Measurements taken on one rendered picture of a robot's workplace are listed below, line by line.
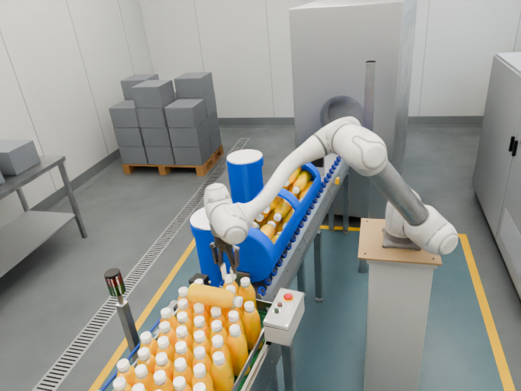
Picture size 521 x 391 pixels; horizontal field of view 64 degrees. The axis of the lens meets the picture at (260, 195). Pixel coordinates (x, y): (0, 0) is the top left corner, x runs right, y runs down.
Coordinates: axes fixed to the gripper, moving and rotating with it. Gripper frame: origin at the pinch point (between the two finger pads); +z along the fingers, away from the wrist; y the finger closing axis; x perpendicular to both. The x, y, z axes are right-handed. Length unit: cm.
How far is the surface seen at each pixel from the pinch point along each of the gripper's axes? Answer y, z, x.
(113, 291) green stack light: 35.9, -5.2, 29.3
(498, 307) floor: -131, 115, -145
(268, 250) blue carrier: -11.7, -1.5, -17.7
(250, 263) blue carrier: -2.5, 7.0, -16.7
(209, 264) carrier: 38, 34, -42
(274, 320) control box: -26.9, 3.9, 16.9
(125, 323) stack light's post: 36.3, 12.9, 28.3
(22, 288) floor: 247, 114, -56
